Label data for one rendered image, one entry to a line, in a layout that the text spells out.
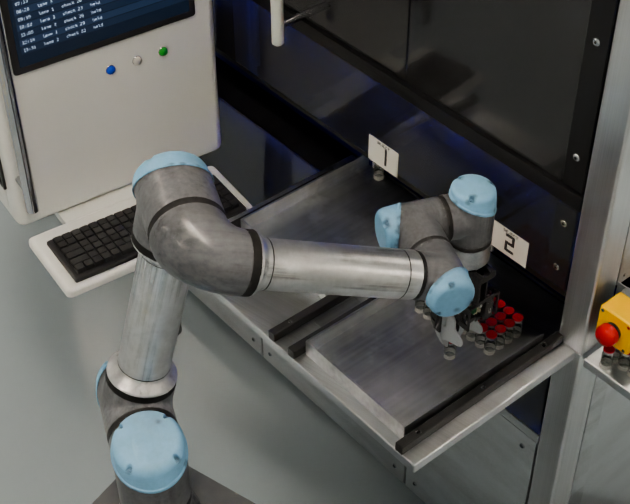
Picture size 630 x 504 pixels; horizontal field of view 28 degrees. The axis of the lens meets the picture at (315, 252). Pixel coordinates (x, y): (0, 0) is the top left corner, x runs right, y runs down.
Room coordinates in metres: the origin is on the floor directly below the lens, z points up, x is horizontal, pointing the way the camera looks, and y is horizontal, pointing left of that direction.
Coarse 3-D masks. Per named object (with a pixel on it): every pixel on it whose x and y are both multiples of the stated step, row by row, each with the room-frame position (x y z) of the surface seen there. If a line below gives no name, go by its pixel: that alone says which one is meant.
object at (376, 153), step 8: (376, 144) 1.97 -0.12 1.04; (384, 144) 1.95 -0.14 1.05; (368, 152) 1.98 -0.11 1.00; (376, 152) 1.97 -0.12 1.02; (384, 152) 1.95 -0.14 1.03; (392, 152) 1.93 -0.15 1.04; (376, 160) 1.97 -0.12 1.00; (392, 160) 1.93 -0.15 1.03; (384, 168) 1.95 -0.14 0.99; (392, 168) 1.93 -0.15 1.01
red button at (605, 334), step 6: (606, 324) 1.49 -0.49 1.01; (600, 330) 1.49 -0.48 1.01; (606, 330) 1.48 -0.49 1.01; (612, 330) 1.48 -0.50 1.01; (600, 336) 1.48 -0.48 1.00; (606, 336) 1.47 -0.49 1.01; (612, 336) 1.47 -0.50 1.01; (618, 336) 1.48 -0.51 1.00; (600, 342) 1.48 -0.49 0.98; (606, 342) 1.47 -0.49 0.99; (612, 342) 1.47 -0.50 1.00
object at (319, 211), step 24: (336, 168) 2.05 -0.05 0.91; (360, 168) 2.09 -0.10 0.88; (312, 192) 2.00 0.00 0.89; (336, 192) 2.01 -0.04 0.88; (360, 192) 2.01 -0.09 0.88; (384, 192) 2.01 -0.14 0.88; (408, 192) 2.01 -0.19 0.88; (264, 216) 1.92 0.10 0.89; (288, 216) 1.93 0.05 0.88; (312, 216) 1.93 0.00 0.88; (336, 216) 1.93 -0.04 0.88; (360, 216) 1.93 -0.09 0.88; (312, 240) 1.86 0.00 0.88; (336, 240) 1.86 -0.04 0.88; (360, 240) 1.86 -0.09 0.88
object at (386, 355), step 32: (352, 320) 1.62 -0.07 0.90; (384, 320) 1.64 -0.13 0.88; (416, 320) 1.63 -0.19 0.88; (320, 352) 1.52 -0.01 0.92; (352, 352) 1.55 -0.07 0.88; (384, 352) 1.55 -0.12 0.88; (416, 352) 1.55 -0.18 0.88; (480, 352) 1.55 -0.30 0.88; (512, 352) 1.52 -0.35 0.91; (352, 384) 1.45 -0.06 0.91; (384, 384) 1.48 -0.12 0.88; (416, 384) 1.48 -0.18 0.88; (448, 384) 1.48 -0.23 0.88; (384, 416) 1.39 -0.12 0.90; (416, 416) 1.40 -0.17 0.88
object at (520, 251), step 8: (496, 224) 1.72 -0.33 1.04; (496, 232) 1.72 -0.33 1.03; (504, 232) 1.70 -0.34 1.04; (512, 232) 1.69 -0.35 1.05; (496, 240) 1.72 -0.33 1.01; (504, 240) 1.70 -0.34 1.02; (520, 240) 1.67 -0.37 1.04; (512, 248) 1.69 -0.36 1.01; (520, 248) 1.67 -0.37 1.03; (512, 256) 1.68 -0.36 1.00; (520, 256) 1.67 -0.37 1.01; (520, 264) 1.67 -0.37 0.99
